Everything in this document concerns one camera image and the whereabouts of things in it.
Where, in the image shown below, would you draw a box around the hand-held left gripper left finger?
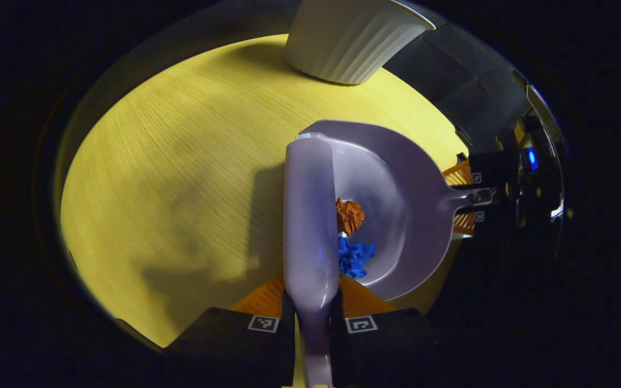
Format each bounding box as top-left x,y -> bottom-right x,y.
164,275 -> 296,388

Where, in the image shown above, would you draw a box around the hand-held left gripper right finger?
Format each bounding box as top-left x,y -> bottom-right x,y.
331,275 -> 454,388

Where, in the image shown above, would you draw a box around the small lilac dustpan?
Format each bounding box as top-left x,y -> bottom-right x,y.
297,120 -> 494,302

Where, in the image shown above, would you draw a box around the blue paper trash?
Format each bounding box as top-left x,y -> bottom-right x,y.
337,236 -> 377,279

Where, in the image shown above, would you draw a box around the orange paper trash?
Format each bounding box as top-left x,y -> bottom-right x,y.
335,198 -> 365,235

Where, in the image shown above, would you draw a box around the small lilac broom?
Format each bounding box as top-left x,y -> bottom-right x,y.
282,133 -> 341,388

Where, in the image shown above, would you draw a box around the wooden desktop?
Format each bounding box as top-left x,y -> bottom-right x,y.
60,33 -> 470,348

